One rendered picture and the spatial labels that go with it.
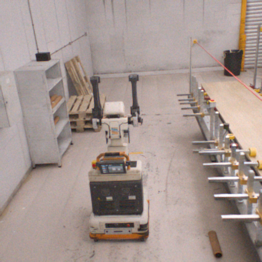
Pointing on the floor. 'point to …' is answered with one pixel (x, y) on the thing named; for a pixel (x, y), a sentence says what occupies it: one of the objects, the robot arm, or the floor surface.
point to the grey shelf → (41, 144)
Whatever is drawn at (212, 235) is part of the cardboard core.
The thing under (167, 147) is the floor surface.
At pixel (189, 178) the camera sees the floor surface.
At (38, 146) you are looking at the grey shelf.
